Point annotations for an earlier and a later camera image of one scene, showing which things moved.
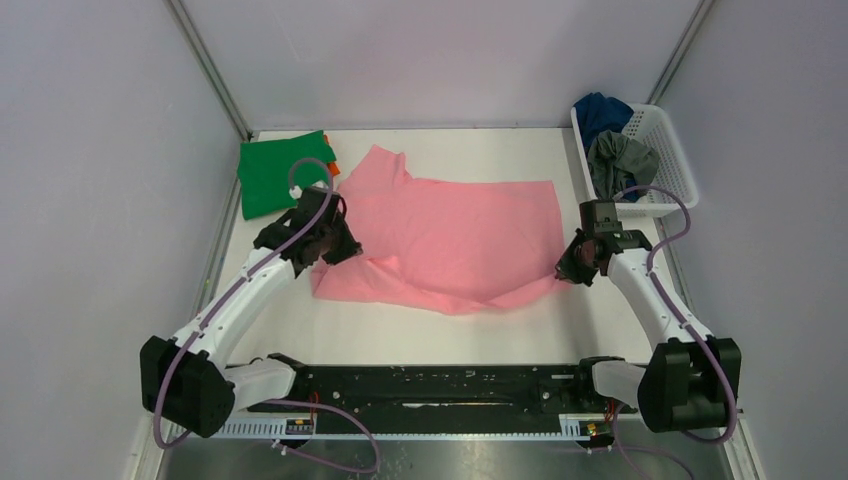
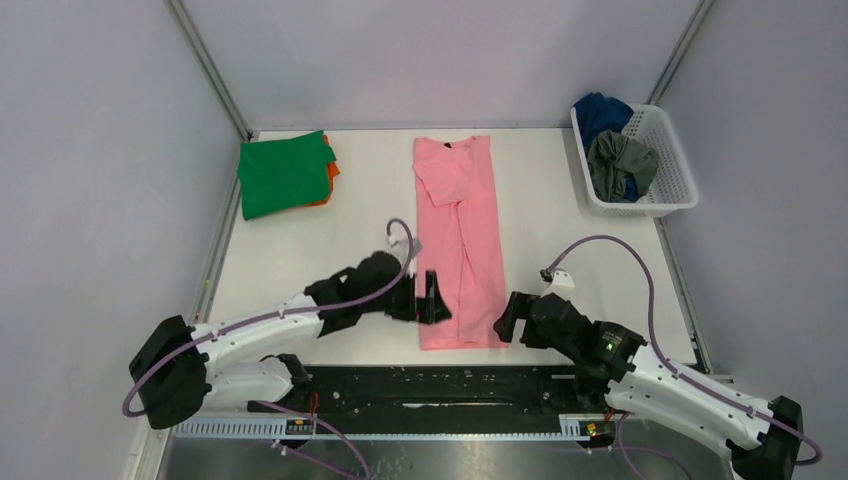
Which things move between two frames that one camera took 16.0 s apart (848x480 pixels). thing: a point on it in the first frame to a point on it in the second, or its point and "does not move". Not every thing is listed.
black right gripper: [577, 263] to [524, 315]
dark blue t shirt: [598, 113] does not move
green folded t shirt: [272, 172] does not move
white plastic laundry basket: [673, 190] does not move
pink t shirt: [450, 246] to [458, 239]
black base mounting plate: [447, 399] does not move
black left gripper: [337, 234] to [419, 301]
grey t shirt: [613, 159] does not move
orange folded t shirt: [332, 166] does not move
